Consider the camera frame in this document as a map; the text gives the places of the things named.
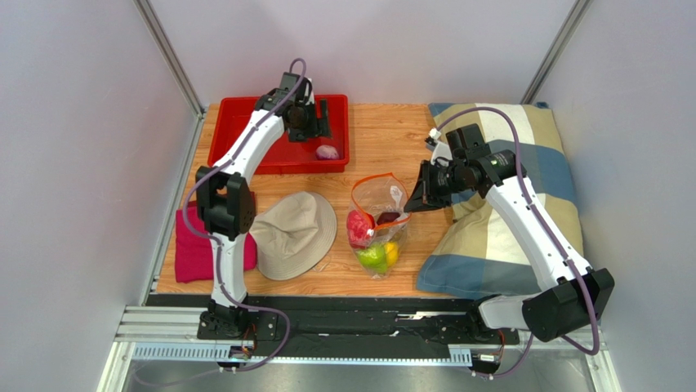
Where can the aluminium frame rail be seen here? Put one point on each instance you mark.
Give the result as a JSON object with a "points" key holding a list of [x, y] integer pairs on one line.
{"points": [[155, 349]]}

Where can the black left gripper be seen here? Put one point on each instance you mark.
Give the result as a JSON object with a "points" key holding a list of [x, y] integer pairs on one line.
{"points": [[320, 126]]}

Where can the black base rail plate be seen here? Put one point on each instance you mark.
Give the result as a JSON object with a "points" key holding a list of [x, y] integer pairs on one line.
{"points": [[347, 327]]}

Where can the beige bucket hat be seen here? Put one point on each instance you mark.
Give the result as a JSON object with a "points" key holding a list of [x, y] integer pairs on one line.
{"points": [[294, 235]]}

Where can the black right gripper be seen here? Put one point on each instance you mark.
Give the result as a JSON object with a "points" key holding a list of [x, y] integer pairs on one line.
{"points": [[427, 185]]}

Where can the clear zip top bag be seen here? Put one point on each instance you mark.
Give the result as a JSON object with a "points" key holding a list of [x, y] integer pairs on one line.
{"points": [[382, 193]]}

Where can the checkered blue beige pillow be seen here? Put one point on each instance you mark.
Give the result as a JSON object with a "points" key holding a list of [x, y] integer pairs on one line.
{"points": [[515, 247]]}

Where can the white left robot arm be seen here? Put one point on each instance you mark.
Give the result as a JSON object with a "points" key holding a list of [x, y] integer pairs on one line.
{"points": [[224, 199]]}

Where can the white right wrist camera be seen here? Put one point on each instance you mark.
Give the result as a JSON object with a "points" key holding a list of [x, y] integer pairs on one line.
{"points": [[438, 148]]}

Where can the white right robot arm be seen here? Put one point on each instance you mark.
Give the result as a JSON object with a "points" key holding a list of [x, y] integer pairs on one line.
{"points": [[573, 294]]}

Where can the red fake bell pepper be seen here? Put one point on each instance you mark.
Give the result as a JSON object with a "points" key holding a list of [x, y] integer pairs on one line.
{"points": [[359, 229]]}

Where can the magenta folded cloth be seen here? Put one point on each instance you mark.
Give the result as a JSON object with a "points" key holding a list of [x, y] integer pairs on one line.
{"points": [[193, 255]]}

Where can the pink fake onion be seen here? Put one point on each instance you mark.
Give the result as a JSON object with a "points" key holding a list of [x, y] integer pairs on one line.
{"points": [[327, 152]]}

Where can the yellow fake lemon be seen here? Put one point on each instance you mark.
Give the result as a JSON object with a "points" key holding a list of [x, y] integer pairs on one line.
{"points": [[391, 253]]}

